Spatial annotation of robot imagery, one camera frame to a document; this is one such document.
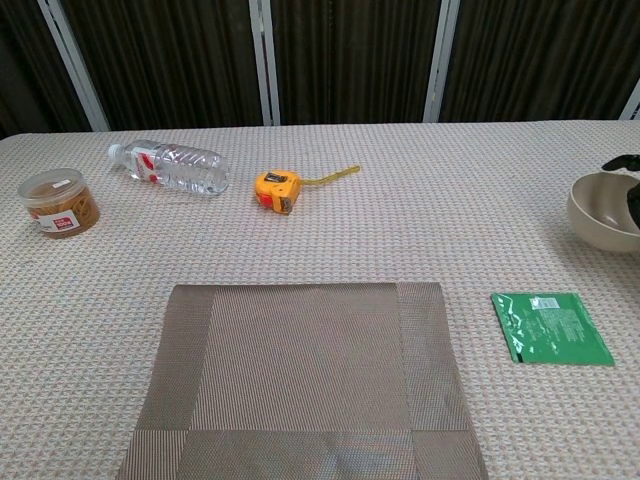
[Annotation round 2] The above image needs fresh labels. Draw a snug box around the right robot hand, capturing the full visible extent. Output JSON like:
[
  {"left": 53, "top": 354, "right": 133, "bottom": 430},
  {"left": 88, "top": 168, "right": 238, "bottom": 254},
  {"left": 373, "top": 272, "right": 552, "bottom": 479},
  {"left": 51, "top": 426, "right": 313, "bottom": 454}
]
[{"left": 601, "top": 153, "right": 640, "bottom": 231}]

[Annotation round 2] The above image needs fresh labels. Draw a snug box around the light brown bowl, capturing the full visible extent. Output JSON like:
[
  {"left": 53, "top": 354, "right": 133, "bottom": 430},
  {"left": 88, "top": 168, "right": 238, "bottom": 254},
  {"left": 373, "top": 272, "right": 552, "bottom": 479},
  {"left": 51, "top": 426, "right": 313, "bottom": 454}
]
[{"left": 566, "top": 171, "right": 640, "bottom": 253}]

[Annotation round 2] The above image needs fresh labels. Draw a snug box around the brown woven placemat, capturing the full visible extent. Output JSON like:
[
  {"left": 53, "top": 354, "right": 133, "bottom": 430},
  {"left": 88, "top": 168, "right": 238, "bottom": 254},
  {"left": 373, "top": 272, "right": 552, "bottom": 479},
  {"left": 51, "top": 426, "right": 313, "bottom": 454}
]
[{"left": 115, "top": 282, "right": 490, "bottom": 480}]

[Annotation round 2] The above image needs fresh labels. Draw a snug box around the green foil packet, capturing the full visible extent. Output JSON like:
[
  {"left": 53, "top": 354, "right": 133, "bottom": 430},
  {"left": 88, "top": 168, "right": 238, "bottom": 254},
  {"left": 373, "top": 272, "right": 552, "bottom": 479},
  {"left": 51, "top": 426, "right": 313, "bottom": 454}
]
[{"left": 490, "top": 291, "right": 616, "bottom": 368}]

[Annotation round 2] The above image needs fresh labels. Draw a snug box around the black pleated curtain panel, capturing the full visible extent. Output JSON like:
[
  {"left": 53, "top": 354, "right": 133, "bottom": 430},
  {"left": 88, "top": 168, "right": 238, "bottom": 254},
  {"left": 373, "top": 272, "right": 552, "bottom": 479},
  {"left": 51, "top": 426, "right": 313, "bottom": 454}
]
[
  {"left": 439, "top": 0, "right": 640, "bottom": 123},
  {"left": 59, "top": 0, "right": 265, "bottom": 132},
  {"left": 0, "top": 0, "right": 95, "bottom": 140},
  {"left": 269, "top": 0, "right": 442, "bottom": 126}
]

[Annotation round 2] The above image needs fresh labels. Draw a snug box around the pink woven tablecloth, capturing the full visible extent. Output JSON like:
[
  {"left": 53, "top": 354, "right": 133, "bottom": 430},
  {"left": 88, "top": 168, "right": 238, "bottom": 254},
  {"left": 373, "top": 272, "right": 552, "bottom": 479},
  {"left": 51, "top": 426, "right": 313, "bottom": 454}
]
[{"left": 0, "top": 118, "right": 640, "bottom": 480}]

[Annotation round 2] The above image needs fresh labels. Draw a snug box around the yellow tape measure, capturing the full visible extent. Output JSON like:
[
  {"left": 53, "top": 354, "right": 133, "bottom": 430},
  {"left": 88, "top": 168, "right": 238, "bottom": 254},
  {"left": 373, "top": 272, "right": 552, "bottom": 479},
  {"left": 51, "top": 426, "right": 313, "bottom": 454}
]
[{"left": 253, "top": 164, "right": 362, "bottom": 216}]

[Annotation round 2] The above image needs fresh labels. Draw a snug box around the clear plastic water bottle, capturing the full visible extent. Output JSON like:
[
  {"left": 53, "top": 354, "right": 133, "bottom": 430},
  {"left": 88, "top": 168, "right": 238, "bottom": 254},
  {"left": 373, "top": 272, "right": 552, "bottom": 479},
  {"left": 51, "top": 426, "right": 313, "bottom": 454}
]
[{"left": 107, "top": 139, "right": 231, "bottom": 197}]

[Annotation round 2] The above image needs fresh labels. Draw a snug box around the clear jar of rubber bands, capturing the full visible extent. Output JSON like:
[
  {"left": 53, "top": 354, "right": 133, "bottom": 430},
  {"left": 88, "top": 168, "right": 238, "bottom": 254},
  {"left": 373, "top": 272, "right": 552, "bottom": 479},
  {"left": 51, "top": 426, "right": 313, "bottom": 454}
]
[{"left": 17, "top": 168, "right": 101, "bottom": 240}]

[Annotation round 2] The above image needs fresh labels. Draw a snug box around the white partition post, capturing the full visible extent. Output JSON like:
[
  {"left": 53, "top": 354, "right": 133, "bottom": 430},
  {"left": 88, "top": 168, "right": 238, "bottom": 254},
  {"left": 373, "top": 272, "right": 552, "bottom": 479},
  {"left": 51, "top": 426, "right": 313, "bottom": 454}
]
[
  {"left": 248, "top": 0, "right": 281, "bottom": 126},
  {"left": 423, "top": 0, "right": 460, "bottom": 123},
  {"left": 619, "top": 82, "right": 640, "bottom": 121},
  {"left": 37, "top": 0, "right": 110, "bottom": 132}
]

